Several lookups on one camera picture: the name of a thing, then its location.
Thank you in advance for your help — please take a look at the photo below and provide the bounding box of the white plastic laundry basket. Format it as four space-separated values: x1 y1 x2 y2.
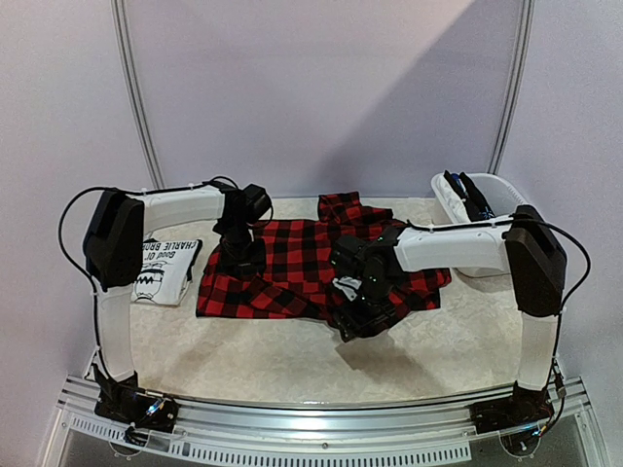
430 171 527 278

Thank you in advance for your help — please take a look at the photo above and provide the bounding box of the red black plaid flannel shirt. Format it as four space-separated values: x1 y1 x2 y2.
195 193 454 325

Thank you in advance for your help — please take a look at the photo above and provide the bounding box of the left aluminium frame post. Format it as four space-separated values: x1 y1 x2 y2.
111 0 165 189

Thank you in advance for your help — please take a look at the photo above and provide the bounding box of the aluminium frame post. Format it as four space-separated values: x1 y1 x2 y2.
111 0 165 189
488 0 534 174

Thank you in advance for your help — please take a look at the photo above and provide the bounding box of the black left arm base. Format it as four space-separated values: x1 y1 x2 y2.
94 371 180 433

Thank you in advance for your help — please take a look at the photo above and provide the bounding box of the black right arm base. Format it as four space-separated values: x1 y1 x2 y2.
468 383 565 437

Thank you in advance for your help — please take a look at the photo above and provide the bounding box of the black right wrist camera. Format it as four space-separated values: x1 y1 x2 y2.
329 235 372 278

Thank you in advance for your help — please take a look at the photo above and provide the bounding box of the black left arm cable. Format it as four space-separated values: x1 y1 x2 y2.
57 175 239 371

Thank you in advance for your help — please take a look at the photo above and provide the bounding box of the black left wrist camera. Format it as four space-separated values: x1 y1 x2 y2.
242 184 273 225

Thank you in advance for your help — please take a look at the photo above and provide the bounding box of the white and green t-shirt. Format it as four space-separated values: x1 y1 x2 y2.
131 239 202 306

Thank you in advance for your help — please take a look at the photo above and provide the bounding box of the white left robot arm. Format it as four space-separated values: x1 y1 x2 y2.
83 180 272 381

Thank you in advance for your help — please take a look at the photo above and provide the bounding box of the right aluminium frame post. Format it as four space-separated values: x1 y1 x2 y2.
488 0 534 174

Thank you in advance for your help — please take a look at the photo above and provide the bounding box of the dark patterned clothes pile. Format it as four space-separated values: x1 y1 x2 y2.
443 170 495 223

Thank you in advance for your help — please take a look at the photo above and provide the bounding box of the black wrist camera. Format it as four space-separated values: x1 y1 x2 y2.
242 184 273 225
329 235 372 278

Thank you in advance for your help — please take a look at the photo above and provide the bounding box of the aluminium front rail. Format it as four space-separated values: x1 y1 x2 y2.
44 377 608 466

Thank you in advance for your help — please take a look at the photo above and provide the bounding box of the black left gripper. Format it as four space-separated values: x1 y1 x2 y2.
219 221 268 279

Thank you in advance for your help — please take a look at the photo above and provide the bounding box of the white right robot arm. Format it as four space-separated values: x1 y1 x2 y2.
330 204 567 424

